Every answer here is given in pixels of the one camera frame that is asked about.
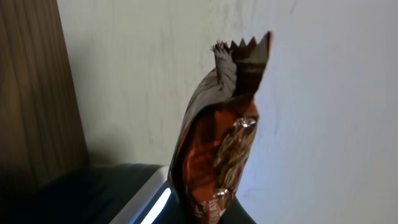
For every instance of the red Top chocolate bar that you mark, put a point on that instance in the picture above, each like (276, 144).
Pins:
(218, 130)

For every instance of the white barcode scanner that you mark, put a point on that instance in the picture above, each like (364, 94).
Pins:
(135, 193)

